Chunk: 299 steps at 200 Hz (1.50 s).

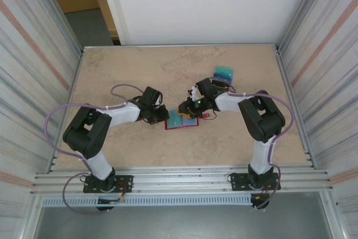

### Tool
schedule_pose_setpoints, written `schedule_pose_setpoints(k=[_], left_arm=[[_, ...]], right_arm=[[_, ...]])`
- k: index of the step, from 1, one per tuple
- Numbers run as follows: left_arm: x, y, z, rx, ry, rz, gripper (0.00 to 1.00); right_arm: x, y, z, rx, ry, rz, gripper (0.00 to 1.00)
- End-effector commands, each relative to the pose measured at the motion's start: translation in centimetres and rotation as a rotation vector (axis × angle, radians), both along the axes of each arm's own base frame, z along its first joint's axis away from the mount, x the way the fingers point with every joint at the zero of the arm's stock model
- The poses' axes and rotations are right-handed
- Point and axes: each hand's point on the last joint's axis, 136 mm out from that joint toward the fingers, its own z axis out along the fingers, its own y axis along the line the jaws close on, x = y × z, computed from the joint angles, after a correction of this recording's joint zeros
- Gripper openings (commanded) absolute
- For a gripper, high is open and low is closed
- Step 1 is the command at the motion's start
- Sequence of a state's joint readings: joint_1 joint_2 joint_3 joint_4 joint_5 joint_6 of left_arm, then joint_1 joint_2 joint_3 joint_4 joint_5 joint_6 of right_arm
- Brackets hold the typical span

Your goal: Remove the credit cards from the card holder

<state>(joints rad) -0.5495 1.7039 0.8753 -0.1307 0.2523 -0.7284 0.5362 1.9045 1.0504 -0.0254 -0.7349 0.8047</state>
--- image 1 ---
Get blue credit card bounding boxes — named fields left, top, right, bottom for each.
left=212, top=72, right=233, bottom=82

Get small circuit board with wires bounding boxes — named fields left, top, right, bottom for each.
left=97, top=194, right=126, bottom=205

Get corrugated metal side panel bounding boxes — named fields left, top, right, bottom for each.
left=275, top=0, right=358, bottom=223
left=0, top=0, right=84, bottom=223

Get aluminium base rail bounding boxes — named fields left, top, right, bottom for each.
left=30, top=166, right=335, bottom=196

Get grey slotted cable duct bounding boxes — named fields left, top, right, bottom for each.
left=41, top=195, right=254, bottom=208

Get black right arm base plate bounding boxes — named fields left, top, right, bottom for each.
left=228, top=172, right=281, bottom=192

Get red card holder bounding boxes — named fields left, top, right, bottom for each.
left=164, top=109, right=210, bottom=131

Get white door frame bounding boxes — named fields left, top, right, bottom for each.
left=97, top=0, right=131, bottom=46

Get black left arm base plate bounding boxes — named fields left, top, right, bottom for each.
left=83, top=174, right=134, bottom=194

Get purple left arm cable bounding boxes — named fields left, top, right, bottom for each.
left=45, top=83, right=146, bottom=215

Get teal card box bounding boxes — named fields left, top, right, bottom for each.
left=214, top=66, right=234, bottom=77

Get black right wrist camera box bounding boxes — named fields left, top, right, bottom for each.
left=187, top=78, right=218, bottom=99

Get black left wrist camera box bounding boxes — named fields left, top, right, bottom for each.
left=139, top=86, right=163, bottom=109

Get teal credit card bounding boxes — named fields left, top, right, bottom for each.
left=169, top=109, right=181, bottom=126

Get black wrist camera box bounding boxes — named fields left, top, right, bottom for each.
left=187, top=78, right=218, bottom=99
left=139, top=86, right=163, bottom=109

